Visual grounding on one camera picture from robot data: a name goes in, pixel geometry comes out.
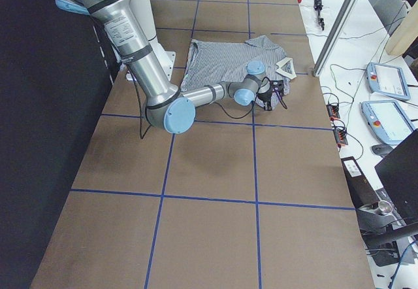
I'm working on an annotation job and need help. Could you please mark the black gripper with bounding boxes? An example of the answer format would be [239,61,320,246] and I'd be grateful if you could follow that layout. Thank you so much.
[257,84,272,111]

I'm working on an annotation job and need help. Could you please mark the blue white striped polo shirt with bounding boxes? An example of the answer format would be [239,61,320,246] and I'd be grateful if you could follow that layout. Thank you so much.
[179,35,296,110]

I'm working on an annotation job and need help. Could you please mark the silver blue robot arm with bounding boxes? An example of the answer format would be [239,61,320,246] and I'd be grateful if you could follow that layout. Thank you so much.
[55,0,272,134]

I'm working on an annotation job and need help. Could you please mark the black power strip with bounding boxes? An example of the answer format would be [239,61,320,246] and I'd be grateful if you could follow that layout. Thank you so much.
[326,103,348,148]

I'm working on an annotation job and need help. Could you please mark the black tripod stick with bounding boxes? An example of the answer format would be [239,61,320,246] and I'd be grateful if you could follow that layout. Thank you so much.
[313,0,325,31]

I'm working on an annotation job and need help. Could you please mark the teach pendant near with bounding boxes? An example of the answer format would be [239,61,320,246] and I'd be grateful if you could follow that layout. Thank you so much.
[361,100,415,145]

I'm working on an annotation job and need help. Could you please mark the teach pendant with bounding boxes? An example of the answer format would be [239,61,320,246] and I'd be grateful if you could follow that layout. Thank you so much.
[361,100,415,145]
[366,62,411,101]

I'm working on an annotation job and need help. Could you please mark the black computer mouse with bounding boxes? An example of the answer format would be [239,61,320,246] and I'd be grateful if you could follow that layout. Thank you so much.
[371,144,393,158]

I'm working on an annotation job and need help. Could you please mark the teach pendant far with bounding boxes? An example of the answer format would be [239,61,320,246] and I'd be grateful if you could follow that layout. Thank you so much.
[366,62,411,101]

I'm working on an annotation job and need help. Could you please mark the black box with label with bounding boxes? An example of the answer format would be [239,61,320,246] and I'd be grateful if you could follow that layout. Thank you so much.
[342,156,393,215]

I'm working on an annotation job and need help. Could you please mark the black monitor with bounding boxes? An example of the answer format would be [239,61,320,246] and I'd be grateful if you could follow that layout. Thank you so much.
[364,130,417,248]

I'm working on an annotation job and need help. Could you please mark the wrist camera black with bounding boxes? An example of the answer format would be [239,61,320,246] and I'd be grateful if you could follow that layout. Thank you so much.
[270,80,285,95]

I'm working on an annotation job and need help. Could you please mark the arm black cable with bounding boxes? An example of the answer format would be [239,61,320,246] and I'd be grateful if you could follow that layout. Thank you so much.
[138,76,288,139]

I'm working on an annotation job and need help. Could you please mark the aluminium frame post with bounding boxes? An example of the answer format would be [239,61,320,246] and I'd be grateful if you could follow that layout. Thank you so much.
[312,0,358,77]

